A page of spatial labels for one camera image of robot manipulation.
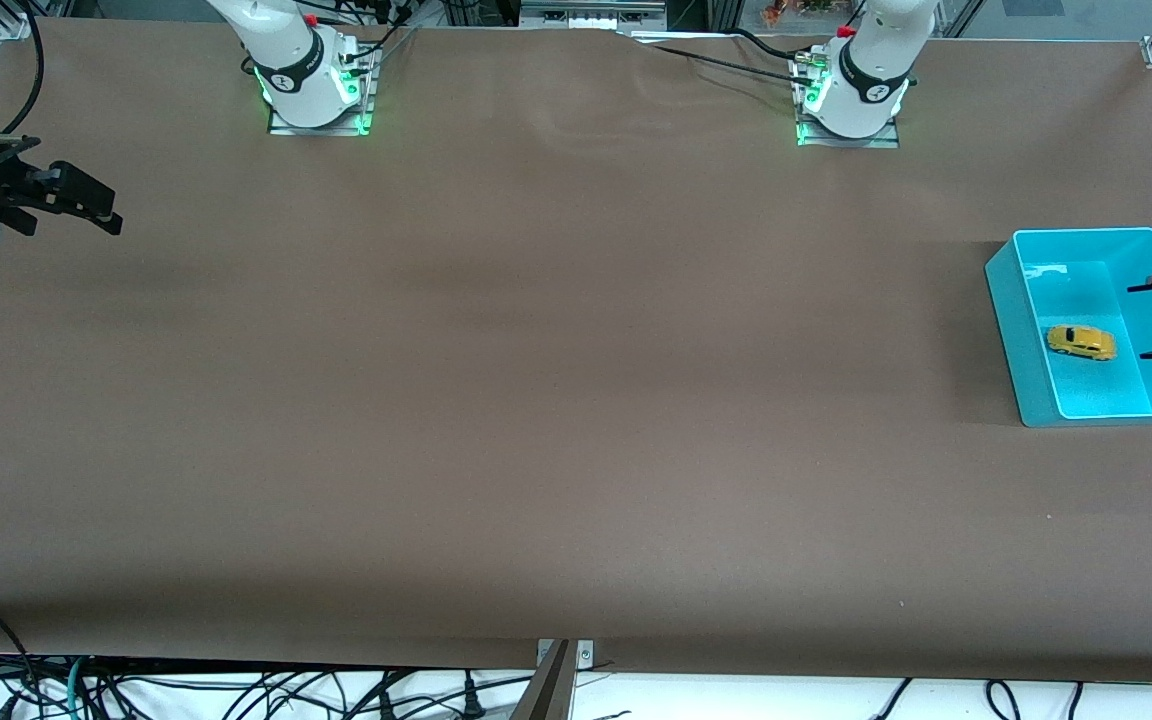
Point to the silver metal box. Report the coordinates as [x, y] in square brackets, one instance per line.
[591, 14]

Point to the aluminium frame profile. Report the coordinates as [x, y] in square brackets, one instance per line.
[11, 28]

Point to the black power plug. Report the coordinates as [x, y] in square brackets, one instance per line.
[386, 708]
[471, 700]

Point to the dark camera stand pole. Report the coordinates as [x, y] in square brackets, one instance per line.
[548, 690]

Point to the black background frame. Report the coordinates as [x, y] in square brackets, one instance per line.
[481, 12]

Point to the yellow beetle toy car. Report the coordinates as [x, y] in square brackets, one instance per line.
[1081, 342]

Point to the silver table edge bracket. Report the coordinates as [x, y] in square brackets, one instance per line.
[584, 655]

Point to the teal plastic storage bin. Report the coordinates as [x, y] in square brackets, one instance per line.
[1026, 330]

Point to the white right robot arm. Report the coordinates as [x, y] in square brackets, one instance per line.
[296, 70]

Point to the colourful background item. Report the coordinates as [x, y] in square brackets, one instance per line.
[786, 12]

